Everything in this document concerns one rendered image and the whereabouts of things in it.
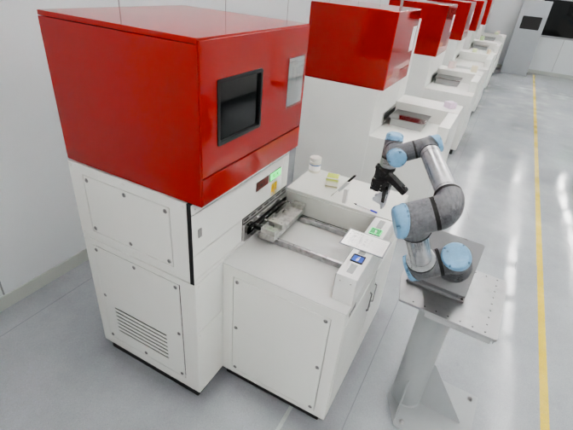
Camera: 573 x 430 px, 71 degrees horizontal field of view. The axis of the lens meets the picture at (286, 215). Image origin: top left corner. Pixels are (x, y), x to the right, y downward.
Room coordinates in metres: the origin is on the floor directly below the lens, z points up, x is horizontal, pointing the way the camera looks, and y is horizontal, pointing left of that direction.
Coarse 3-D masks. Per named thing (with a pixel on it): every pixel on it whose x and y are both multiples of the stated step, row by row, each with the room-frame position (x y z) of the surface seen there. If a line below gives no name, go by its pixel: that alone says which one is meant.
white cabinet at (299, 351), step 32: (384, 256) 1.77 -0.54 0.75; (224, 288) 1.49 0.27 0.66; (256, 288) 1.41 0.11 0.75; (224, 320) 1.49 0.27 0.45; (256, 320) 1.41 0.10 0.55; (288, 320) 1.34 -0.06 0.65; (320, 320) 1.27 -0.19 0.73; (352, 320) 1.35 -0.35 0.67; (224, 352) 1.49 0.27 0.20; (256, 352) 1.40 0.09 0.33; (288, 352) 1.33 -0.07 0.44; (320, 352) 1.26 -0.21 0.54; (352, 352) 1.54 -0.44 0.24; (256, 384) 1.43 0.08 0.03; (288, 384) 1.32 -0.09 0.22; (320, 384) 1.25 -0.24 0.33; (320, 416) 1.24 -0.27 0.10
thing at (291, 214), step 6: (288, 210) 1.93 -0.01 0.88; (294, 210) 1.94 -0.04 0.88; (300, 210) 1.95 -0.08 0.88; (282, 216) 1.86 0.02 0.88; (288, 216) 1.87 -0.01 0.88; (294, 216) 1.88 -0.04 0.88; (288, 222) 1.81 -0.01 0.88; (276, 228) 1.74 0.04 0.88; (264, 234) 1.68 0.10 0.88; (270, 240) 1.65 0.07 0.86
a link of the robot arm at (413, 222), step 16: (400, 208) 1.18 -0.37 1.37; (416, 208) 1.16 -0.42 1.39; (432, 208) 1.14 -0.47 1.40; (400, 224) 1.13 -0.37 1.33; (416, 224) 1.13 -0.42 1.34; (432, 224) 1.12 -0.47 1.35; (416, 240) 1.16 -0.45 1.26; (416, 256) 1.26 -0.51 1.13; (432, 256) 1.33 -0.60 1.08; (416, 272) 1.31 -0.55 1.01; (432, 272) 1.32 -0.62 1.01
